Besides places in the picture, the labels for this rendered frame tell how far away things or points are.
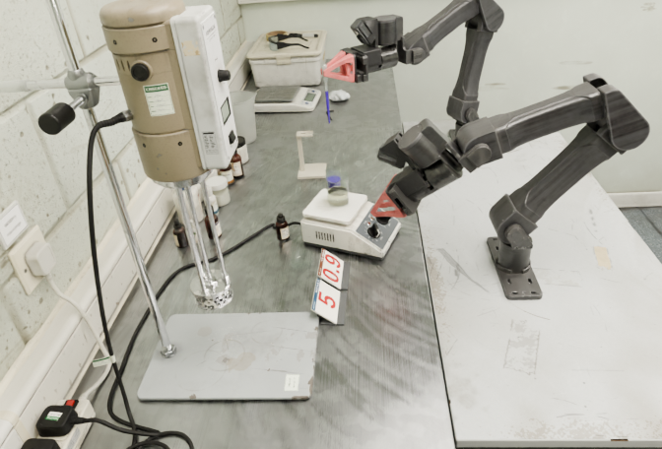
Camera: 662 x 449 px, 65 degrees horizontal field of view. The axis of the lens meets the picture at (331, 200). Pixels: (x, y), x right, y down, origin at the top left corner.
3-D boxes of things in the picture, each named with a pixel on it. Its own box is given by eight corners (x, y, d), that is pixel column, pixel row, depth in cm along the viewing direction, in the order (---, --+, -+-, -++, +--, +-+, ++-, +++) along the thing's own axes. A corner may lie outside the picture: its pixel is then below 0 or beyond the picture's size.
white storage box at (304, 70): (329, 60, 248) (327, 29, 240) (323, 87, 217) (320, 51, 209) (265, 63, 251) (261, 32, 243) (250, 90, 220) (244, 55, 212)
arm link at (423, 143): (400, 158, 92) (453, 111, 87) (395, 137, 99) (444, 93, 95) (442, 197, 96) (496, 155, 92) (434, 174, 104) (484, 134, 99)
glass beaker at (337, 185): (328, 198, 124) (326, 167, 120) (351, 198, 123) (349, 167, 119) (325, 211, 119) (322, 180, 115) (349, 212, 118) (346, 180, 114)
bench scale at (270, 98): (313, 113, 193) (312, 100, 191) (246, 114, 198) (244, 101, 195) (322, 95, 209) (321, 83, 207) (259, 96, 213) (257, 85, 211)
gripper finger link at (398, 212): (358, 207, 106) (391, 186, 100) (369, 190, 112) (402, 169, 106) (378, 231, 107) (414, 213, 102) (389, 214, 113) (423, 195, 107)
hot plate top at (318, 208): (368, 198, 124) (368, 195, 123) (350, 225, 115) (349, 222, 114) (323, 190, 128) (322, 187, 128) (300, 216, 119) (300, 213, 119)
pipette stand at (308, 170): (326, 164, 157) (323, 125, 150) (325, 178, 150) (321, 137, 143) (299, 166, 157) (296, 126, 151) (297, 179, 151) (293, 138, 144)
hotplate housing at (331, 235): (401, 230, 125) (401, 202, 121) (383, 263, 115) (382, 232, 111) (317, 215, 134) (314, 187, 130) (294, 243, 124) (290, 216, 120)
